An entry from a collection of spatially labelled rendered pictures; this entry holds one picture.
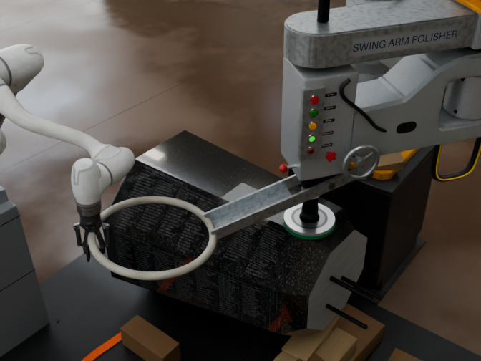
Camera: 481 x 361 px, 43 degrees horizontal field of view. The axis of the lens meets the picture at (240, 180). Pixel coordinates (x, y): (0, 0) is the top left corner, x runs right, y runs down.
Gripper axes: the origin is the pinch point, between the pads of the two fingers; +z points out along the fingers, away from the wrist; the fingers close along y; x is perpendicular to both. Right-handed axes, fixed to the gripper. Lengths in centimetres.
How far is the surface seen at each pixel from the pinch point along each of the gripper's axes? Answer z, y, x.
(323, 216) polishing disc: -6, 92, 17
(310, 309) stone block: 26, 87, -4
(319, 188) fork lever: -24, 87, 11
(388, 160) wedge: -2, 133, 69
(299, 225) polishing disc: -5, 81, 12
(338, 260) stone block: 12, 99, 10
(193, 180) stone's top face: -1, 37, 50
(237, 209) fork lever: -11, 56, 14
